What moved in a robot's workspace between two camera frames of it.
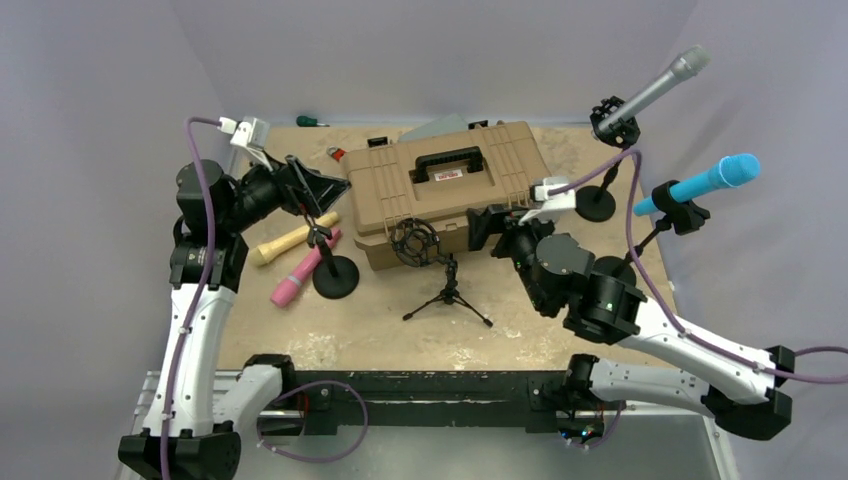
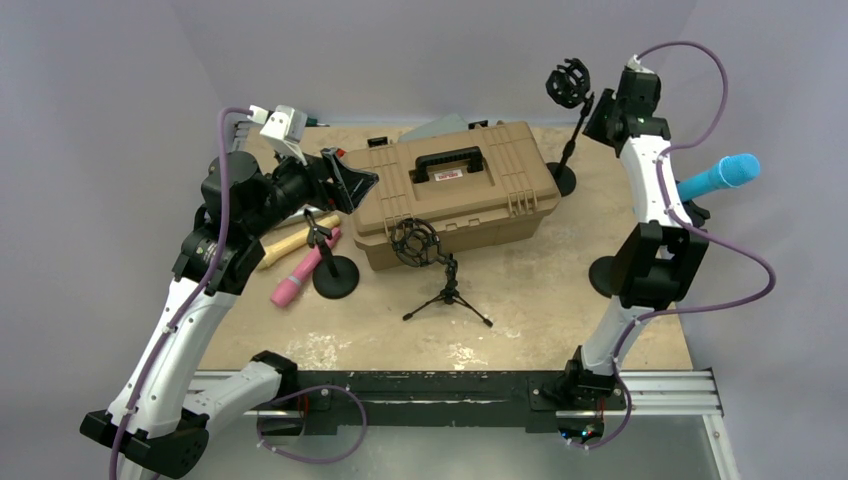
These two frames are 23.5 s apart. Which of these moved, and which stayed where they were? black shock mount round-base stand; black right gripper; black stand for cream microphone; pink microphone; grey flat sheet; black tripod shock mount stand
Moved: black right gripper; black shock mount round-base stand
Stayed: pink microphone; grey flat sheet; black stand for cream microphone; black tripod shock mount stand
